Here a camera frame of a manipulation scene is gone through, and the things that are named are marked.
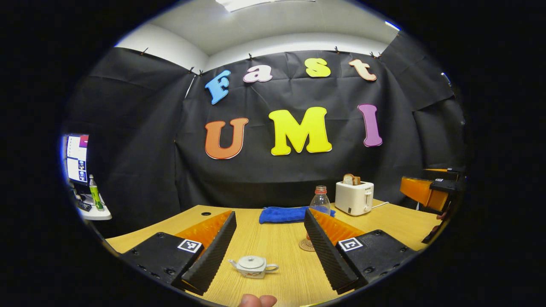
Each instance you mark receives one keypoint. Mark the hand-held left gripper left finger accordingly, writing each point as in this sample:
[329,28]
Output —
[215,251]

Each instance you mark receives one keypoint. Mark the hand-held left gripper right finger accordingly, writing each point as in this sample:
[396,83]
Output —
[324,256]

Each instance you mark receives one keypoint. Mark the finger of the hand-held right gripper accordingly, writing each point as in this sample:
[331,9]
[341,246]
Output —
[443,174]
[445,186]

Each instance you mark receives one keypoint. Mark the round beige coaster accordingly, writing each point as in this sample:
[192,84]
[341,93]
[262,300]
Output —
[306,245]

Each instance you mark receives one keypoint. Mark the white ceramic teacup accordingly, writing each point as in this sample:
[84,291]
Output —
[251,272]

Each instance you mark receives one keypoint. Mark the clear plastic water bottle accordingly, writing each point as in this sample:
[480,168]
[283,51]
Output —
[320,202]

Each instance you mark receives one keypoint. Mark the green drink bottle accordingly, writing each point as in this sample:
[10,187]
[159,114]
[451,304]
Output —
[96,196]

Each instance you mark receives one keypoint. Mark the blue towel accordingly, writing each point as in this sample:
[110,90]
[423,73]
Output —
[281,214]

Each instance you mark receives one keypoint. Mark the white toaster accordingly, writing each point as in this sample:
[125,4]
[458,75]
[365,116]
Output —
[354,198]

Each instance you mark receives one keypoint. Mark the toast slice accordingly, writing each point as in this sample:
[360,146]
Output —
[350,180]

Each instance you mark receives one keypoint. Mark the black backdrop cloth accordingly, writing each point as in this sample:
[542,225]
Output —
[140,170]

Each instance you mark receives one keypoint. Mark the white side table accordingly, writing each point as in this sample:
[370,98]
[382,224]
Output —
[100,213]

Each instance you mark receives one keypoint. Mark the black keyboard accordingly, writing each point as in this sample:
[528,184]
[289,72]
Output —
[84,206]

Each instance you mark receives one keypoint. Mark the computer monitor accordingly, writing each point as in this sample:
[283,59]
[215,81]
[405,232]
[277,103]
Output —
[76,157]

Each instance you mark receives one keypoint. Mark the ceiling light panel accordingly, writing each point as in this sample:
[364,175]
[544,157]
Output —
[264,4]

